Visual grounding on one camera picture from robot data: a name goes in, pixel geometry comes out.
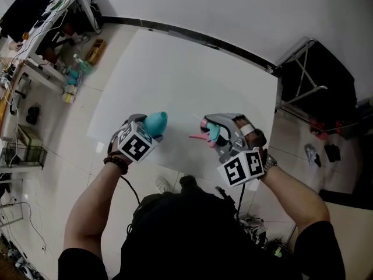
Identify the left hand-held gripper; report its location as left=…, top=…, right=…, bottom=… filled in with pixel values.
left=110, top=113, right=165, bottom=164

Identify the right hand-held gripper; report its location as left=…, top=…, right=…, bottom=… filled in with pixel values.
left=203, top=113, right=265, bottom=188

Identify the teal spray bottle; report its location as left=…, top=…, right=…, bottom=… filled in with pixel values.
left=142, top=110, right=169, bottom=136

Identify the pink teal spray nozzle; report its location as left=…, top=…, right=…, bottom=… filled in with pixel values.
left=188, top=113, right=223, bottom=149

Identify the person's left forearm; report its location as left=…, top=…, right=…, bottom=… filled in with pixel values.
left=63, top=159, right=131, bottom=255

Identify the person's right forearm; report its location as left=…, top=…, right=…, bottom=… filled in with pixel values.
left=259, top=164, right=331, bottom=233

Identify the clear green plastic bottle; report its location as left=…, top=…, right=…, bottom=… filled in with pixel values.
left=72, top=53, right=96, bottom=76

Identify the person's right hand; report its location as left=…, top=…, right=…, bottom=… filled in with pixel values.
left=234, top=114, right=268, bottom=158

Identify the metal wristwatch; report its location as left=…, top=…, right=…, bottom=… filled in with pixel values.
left=263, top=153, right=278, bottom=172

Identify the white table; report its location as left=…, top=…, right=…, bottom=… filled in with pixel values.
left=86, top=27, right=279, bottom=187

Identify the person's white shoe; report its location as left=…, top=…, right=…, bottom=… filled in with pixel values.
left=154, top=176, right=171, bottom=195

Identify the pale yellow container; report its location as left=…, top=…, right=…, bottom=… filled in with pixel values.
left=61, top=84, right=78, bottom=104

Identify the teal container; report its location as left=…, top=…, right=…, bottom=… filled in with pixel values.
left=65, top=68, right=81, bottom=86

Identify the yellow wooden box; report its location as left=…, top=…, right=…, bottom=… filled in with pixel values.
left=84, top=38, right=107, bottom=67

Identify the white and black cloth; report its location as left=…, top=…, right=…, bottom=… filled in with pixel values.
left=304, top=143, right=322, bottom=168

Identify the red plastic bag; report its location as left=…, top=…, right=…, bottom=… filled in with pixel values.
left=309, top=118, right=342, bottom=141

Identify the white and black device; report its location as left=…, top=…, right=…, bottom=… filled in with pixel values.
left=238, top=215, right=268, bottom=245

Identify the black folding cart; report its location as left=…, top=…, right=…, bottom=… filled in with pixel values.
left=273, top=37, right=357, bottom=128

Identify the black pouch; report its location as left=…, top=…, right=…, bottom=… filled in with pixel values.
left=323, top=143, right=342, bottom=163

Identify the black dumbbell pair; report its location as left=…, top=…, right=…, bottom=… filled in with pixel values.
left=25, top=106, right=41, bottom=125

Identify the white desk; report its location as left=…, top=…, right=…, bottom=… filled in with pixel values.
left=17, top=0, right=102, bottom=96

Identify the green and black device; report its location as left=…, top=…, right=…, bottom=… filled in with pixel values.
left=268, top=239, right=288, bottom=258

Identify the dark grey bin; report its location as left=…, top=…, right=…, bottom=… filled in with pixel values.
left=353, top=97, right=373, bottom=140

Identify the cluttered wooden desk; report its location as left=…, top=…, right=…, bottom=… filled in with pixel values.
left=0, top=59, right=30, bottom=140

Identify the beige board with black edge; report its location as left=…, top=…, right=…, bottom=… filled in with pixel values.
left=318, top=189, right=373, bottom=280

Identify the black monitor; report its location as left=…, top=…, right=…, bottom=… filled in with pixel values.
left=0, top=0, right=58, bottom=39

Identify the black beaded bracelet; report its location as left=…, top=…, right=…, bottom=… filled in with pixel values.
left=103, top=150, right=129, bottom=176

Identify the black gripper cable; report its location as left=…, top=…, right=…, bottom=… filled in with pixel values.
left=119, top=174, right=142, bottom=207
left=236, top=183, right=247, bottom=219

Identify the black strap buckle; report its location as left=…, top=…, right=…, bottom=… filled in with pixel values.
left=214, top=185, right=237, bottom=213

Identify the black wire basket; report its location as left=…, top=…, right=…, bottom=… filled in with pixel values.
left=3, top=141, right=48, bottom=169

